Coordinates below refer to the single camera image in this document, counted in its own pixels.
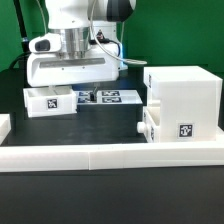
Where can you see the white drawer cabinet frame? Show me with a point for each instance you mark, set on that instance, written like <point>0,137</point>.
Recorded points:
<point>189,101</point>

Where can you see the white marker sheet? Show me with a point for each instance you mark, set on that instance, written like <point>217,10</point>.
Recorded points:
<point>108,97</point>

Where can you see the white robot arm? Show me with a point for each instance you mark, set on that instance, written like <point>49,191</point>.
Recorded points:
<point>76,17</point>

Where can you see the white front drawer box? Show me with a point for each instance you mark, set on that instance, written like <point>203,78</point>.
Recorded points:
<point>150,124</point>

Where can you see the black pole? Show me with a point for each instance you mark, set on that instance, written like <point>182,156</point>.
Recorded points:
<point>23,33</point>

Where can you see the white boundary fence rail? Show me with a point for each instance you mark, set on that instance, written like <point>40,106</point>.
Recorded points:
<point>111,156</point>

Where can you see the white drawer box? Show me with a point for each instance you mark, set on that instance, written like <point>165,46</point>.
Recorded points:
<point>150,124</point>
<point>41,102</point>

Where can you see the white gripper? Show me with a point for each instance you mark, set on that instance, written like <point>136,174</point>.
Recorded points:
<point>58,59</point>

